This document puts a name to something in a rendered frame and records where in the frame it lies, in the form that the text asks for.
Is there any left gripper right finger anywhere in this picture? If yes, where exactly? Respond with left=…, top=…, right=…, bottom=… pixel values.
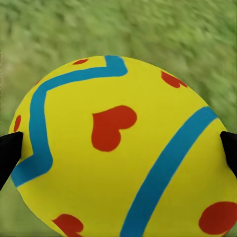
left=220, top=131, right=237, bottom=178

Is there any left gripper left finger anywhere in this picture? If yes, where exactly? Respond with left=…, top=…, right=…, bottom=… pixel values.
left=0, top=131, right=23, bottom=190

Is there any easter egg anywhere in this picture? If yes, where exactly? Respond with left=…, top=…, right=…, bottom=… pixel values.
left=8, top=55, right=237, bottom=237

